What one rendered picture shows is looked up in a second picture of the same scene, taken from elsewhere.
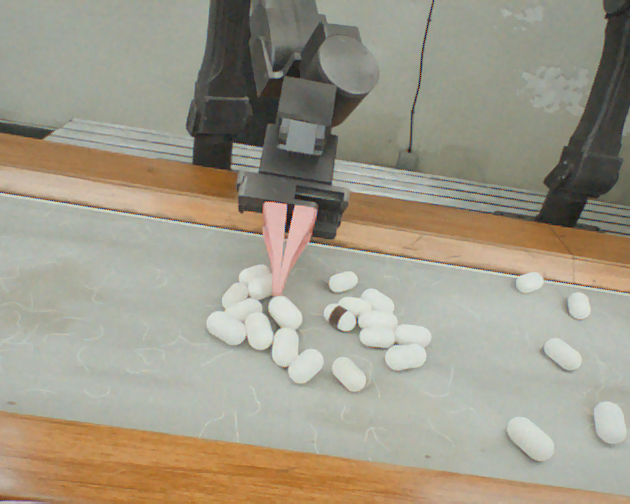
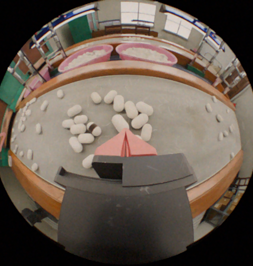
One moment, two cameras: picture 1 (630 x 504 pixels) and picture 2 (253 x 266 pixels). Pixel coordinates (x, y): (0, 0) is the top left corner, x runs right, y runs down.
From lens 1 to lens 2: 0.43 m
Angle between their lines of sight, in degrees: 75
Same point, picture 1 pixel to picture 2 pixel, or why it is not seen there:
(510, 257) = (36, 181)
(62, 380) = (175, 91)
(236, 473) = (128, 64)
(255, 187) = (176, 164)
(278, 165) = (162, 207)
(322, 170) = (75, 207)
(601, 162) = (24, 213)
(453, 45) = not seen: outside the picture
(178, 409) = (146, 84)
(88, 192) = (208, 184)
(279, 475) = (118, 64)
